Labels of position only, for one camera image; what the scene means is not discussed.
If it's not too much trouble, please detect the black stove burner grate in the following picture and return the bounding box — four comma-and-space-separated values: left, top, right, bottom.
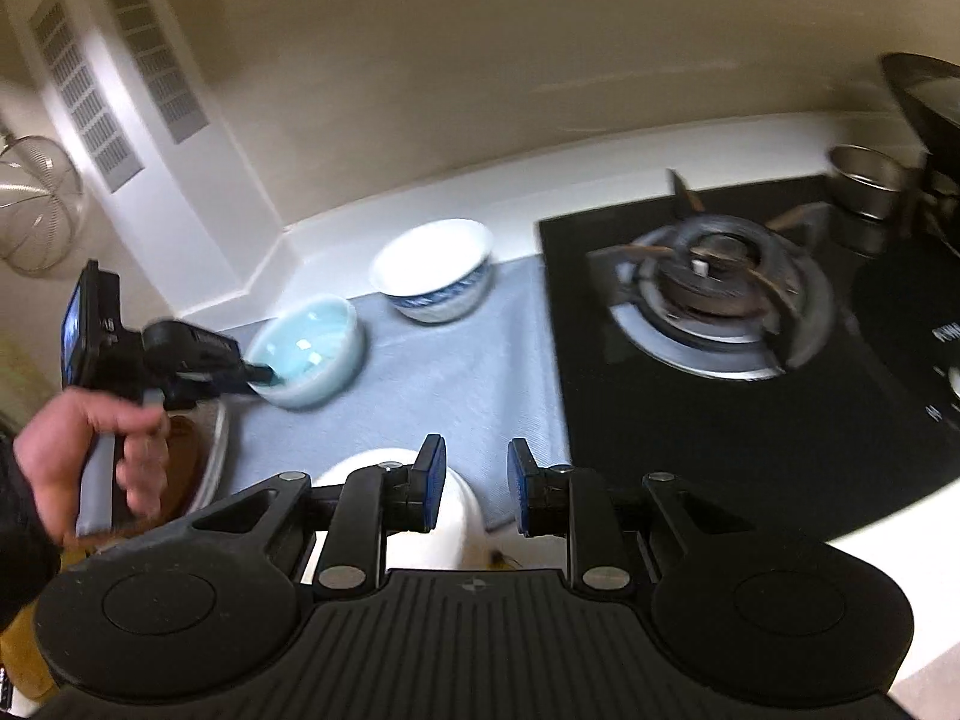
587, 169, 837, 380

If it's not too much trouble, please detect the brown round plate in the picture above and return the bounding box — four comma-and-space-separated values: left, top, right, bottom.
154, 416, 211, 522

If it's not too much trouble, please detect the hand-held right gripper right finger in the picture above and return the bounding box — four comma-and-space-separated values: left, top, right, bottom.
508, 437, 751, 590

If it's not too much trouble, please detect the steel mesh strainer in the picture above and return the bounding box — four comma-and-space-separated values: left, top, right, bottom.
0, 131, 83, 276

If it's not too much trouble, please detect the black glass gas stove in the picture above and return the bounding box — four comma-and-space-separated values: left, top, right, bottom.
536, 174, 960, 545

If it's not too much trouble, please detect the light blue ribbed bowl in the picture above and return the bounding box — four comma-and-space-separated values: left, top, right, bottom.
244, 294, 368, 412

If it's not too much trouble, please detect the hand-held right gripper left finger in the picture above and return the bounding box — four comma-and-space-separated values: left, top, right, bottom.
191, 433, 449, 590

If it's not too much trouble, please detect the black wok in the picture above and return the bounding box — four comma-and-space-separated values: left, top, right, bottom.
879, 52, 960, 166

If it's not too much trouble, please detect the steel pot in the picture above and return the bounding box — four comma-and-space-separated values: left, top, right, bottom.
827, 144, 917, 222

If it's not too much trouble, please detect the white bowl with blue pattern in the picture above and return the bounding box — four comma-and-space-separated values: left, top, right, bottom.
373, 219, 496, 326

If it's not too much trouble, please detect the grey vent grille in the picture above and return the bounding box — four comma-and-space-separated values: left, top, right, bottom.
91, 0, 211, 145
28, 0, 145, 194

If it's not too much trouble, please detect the person's left forearm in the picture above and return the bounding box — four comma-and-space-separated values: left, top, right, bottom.
0, 431, 61, 631

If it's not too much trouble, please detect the grey printed mat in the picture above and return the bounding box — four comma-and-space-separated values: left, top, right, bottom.
217, 255, 571, 533

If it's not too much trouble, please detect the person's left hand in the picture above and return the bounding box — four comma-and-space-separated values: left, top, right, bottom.
15, 388, 173, 541

